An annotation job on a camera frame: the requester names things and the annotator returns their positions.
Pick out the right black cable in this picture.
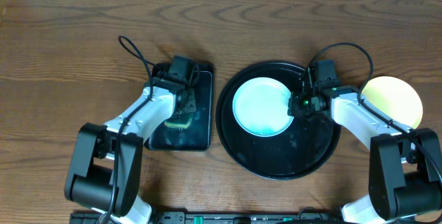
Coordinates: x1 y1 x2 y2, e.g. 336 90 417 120
303 42 442 183

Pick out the yellow plate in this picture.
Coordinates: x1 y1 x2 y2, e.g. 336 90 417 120
362 76 423 129

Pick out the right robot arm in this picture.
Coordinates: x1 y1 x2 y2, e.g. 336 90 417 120
288 86 441 223

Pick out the green yellow sponge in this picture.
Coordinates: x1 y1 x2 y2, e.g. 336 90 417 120
164 113 193 129

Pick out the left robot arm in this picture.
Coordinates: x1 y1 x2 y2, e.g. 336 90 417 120
64 77 197 223

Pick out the black rectangular tray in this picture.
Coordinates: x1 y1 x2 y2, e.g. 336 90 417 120
144 64 214 151

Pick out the white plate with M stain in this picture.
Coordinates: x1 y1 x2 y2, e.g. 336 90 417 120
232 77 294 138

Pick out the black round tray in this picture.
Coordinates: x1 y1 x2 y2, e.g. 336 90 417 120
215 61 341 180

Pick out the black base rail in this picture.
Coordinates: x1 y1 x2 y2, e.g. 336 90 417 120
68 209 345 224

